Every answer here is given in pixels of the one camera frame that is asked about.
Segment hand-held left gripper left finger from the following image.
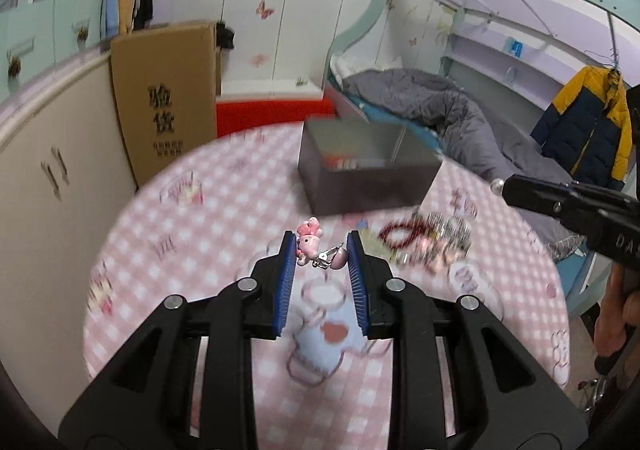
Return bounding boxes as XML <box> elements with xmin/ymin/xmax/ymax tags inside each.
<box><xmin>57</xmin><ymin>230</ymin><xmax>296</xmax><ymax>450</ymax></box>

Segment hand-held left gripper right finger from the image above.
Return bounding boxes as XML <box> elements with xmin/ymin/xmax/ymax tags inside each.
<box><xmin>346</xmin><ymin>230</ymin><xmax>588</xmax><ymax>450</ymax></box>

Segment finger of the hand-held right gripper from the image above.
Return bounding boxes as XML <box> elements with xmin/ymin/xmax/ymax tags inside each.
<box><xmin>502</xmin><ymin>174</ymin><xmax>636</xmax><ymax>241</ymax></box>

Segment pink cartoon keychain charm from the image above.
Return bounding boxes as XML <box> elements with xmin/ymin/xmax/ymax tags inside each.
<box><xmin>295</xmin><ymin>217</ymin><xmax>347</xmax><ymax>271</ymax></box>

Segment red bead bracelet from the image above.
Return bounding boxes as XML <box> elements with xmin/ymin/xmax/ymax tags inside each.
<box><xmin>378</xmin><ymin>220</ymin><xmax>426</xmax><ymax>251</ymax></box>

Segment grey tin box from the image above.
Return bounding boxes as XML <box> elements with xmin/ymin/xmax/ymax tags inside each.
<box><xmin>298</xmin><ymin>117</ymin><xmax>443</xmax><ymax>217</ymax></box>

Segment pile of mixed jewelry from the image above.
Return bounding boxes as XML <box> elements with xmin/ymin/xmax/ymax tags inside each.
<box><xmin>360</xmin><ymin>210</ymin><xmax>473</xmax><ymax>273</ymax></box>

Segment person's right hand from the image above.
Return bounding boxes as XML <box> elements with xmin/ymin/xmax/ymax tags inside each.
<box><xmin>594</xmin><ymin>275</ymin><xmax>640</xmax><ymax>356</ymax></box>

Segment checked pillow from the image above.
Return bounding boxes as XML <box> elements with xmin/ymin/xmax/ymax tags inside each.
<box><xmin>550</xmin><ymin>235</ymin><xmax>586</xmax><ymax>261</ymax></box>

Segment yellow navy jacket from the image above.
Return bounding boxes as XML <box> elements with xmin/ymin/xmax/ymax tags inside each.
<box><xmin>530</xmin><ymin>65</ymin><xmax>633</xmax><ymax>191</ymax></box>

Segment grey quilt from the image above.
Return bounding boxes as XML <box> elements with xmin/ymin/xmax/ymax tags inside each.
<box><xmin>340</xmin><ymin>69</ymin><xmax>586</xmax><ymax>261</ymax></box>

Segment teal bed sheet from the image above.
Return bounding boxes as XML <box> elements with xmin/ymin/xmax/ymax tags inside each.
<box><xmin>350</xmin><ymin>97</ymin><xmax>441</xmax><ymax>156</ymax></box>

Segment red fabric bench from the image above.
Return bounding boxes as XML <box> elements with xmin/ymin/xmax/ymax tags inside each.
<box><xmin>216</xmin><ymin>97</ymin><xmax>336</xmax><ymax>138</ymax></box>

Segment tall cardboard box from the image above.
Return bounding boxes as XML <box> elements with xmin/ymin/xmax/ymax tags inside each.
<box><xmin>110</xmin><ymin>20</ymin><xmax>223</xmax><ymax>186</ymax></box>

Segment white low cabinet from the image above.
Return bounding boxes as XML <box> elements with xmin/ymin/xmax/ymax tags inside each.
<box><xmin>0</xmin><ymin>50</ymin><xmax>138</xmax><ymax>381</ymax></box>

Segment black garment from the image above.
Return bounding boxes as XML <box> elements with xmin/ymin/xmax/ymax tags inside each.
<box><xmin>215</xmin><ymin>22</ymin><xmax>236</xmax><ymax>51</ymax></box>

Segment white wardrobe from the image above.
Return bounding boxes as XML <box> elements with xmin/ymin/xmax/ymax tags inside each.
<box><xmin>175</xmin><ymin>0</ymin><xmax>391</xmax><ymax>86</ymax></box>

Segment teal drawer unit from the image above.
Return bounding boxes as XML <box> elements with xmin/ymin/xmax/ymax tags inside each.
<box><xmin>0</xmin><ymin>0</ymin><xmax>106</xmax><ymax>101</ymax></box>

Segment purple wall shelves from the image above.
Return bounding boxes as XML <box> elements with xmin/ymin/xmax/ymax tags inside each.
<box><xmin>440</xmin><ymin>30</ymin><xmax>566</xmax><ymax>103</ymax></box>

